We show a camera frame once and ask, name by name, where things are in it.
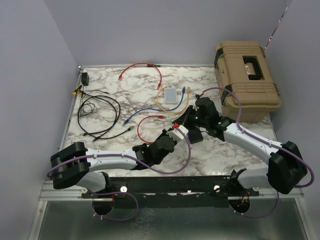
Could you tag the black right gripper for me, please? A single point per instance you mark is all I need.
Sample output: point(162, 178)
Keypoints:
point(184, 119)

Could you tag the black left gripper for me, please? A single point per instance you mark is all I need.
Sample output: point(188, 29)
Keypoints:
point(164, 134)

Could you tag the black network switch box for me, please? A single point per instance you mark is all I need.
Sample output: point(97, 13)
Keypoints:
point(195, 136)

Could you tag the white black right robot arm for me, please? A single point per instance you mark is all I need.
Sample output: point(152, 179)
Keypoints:
point(283, 170)

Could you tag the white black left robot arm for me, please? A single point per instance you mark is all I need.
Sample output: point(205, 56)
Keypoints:
point(78, 165)

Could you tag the white small router box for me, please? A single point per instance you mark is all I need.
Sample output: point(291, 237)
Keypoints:
point(170, 96)

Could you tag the tan plastic tool case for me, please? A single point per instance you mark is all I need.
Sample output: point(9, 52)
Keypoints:
point(247, 90)

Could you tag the yellow black screwdriver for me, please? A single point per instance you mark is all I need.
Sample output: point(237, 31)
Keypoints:
point(78, 90)

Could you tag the black power adapter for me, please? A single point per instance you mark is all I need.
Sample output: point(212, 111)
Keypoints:
point(85, 79)

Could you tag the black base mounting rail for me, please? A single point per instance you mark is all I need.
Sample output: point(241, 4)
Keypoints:
point(170, 192)

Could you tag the green screwdriver at wall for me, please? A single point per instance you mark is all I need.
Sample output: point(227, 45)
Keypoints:
point(153, 66)

